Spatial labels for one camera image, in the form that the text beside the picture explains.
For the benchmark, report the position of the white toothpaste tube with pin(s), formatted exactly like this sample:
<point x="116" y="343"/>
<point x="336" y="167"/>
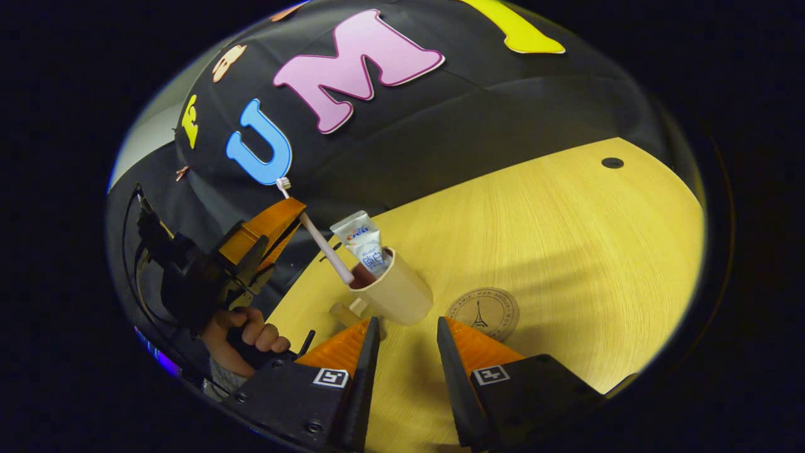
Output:
<point x="365" y="242"/>

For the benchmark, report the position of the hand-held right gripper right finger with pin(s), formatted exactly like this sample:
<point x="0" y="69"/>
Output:
<point x="456" y="390"/>

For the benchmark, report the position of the black backdrop cloth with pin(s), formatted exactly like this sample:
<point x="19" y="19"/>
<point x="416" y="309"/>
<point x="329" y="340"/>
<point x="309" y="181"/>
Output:
<point x="440" y="126"/>

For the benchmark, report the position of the beige cup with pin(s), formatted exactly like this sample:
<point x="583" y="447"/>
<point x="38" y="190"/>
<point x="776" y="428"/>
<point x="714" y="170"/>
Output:
<point x="399" y="296"/>

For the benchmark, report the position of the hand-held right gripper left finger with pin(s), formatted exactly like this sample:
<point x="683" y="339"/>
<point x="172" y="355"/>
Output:
<point x="365" y="390"/>

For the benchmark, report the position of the wooden desktop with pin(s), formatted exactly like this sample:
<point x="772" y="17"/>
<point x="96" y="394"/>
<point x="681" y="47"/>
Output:
<point x="566" y="251"/>

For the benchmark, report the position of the pale pink toothbrush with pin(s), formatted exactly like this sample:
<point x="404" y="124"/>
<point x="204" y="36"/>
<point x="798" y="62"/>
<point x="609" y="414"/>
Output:
<point x="321" y="242"/>

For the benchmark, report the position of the round cork coaster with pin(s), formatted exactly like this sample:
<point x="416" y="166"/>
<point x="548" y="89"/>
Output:
<point x="494" y="308"/>

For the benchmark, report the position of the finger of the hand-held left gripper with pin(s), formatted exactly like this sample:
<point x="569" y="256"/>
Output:
<point x="267" y="226"/>

